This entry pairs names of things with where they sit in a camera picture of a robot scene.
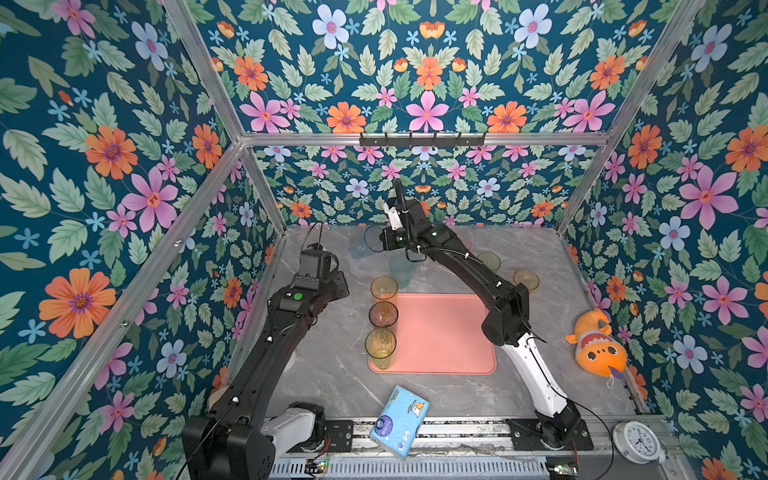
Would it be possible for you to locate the yellow plastic cup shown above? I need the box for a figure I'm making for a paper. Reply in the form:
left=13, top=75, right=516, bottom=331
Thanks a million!
left=370, top=276, right=399, bottom=304

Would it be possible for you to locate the dark grey plastic cup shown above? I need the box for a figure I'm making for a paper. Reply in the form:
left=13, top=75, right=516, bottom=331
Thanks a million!
left=368, top=301, right=399, bottom=330

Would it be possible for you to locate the light green tall cup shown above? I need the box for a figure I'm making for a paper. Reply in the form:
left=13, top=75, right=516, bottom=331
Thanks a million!
left=365, top=328, right=397, bottom=370

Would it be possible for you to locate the pink plastic tray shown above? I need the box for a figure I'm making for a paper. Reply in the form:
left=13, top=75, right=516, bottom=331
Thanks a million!
left=369, top=293, right=497, bottom=376

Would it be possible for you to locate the blue transparent cup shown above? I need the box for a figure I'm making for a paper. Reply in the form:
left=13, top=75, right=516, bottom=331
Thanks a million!
left=350, top=229, right=384, bottom=259

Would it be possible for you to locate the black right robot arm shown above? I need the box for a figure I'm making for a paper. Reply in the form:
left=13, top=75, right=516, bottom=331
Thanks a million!
left=381, top=201, right=582, bottom=449

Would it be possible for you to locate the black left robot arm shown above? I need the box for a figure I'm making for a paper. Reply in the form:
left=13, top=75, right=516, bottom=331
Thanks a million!
left=182, top=243, right=349, bottom=479

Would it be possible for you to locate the clear transparent cup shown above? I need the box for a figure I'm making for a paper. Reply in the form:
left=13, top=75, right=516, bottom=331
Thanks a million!
left=415, top=255, right=440, bottom=275

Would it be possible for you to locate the teal frosted cup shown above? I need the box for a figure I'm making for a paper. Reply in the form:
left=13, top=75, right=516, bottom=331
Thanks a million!
left=389, top=254, right=414, bottom=291

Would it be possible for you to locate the pink transparent cup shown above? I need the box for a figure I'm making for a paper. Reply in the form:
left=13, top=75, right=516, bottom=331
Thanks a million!
left=457, top=233, right=473, bottom=251

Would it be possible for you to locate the green short cup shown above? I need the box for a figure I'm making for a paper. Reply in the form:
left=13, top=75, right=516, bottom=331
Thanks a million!
left=477, top=251, right=502, bottom=272

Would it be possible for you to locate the amber short cup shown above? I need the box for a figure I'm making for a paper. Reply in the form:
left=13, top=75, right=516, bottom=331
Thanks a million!
left=513, top=268, right=540, bottom=295

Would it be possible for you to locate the blue tissue pack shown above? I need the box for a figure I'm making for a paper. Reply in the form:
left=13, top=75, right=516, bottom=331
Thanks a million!
left=369, top=386, right=430, bottom=460

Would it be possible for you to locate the orange fish plush toy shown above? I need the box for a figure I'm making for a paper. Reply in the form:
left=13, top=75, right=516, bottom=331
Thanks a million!
left=565, top=309, right=628, bottom=381

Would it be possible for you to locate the white alarm clock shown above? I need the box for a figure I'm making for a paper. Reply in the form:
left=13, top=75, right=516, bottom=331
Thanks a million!
left=612, top=421, right=666, bottom=465

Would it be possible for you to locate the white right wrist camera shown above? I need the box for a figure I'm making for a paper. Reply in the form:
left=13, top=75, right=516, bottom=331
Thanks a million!
left=386, top=179, right=408, bottom=231

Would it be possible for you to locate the black hook rail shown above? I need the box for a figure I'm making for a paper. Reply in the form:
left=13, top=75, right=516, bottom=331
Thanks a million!
left=358, top=132, right=486, bottom=149

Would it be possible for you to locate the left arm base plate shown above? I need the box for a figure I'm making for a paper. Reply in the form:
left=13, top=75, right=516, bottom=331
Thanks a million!
left=289, top=420, right=355, bottom=455

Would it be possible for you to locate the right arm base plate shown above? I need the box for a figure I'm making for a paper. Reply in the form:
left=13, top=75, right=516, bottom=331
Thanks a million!
left=505, top=419, right=594, bottom=451

